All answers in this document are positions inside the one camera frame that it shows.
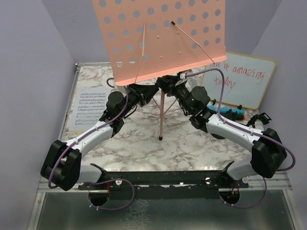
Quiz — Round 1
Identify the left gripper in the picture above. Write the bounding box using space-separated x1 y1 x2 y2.
119 82 157 118

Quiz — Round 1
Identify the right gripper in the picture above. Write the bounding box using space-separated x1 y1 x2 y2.
160 74 193 114

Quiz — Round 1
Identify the pink music stand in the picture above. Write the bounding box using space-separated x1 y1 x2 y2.
92 0 228 140

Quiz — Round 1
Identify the white sheet music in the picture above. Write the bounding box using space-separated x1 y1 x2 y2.
68 87 111 132

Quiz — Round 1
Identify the blue toy microphone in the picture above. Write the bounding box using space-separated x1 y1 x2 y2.
207 105 245 114

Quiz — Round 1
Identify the black microphone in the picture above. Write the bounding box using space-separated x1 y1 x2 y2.
230 113 246 121

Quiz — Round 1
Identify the yellow sheet music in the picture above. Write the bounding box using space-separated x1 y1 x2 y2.
68 130 86 134

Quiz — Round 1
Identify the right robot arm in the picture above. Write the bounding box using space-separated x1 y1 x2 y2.
156 76 287 187

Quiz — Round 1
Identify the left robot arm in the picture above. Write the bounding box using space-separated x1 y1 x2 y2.
40 84 159 191

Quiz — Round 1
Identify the packaged item flat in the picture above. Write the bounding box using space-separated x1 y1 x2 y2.
186 76 199 91

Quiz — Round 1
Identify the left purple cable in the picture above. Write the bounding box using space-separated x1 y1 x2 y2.
48 77 135 211

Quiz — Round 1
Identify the purple cable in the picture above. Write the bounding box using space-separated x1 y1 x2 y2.
48 77 135 211
184 69 296 208

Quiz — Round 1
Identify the small whiteboard yellow frame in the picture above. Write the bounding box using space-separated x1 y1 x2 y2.
201 52 277 110

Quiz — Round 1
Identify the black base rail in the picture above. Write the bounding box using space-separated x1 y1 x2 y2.
78 170 248 200

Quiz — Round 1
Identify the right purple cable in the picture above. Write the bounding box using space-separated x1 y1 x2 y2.
184 69 296 208

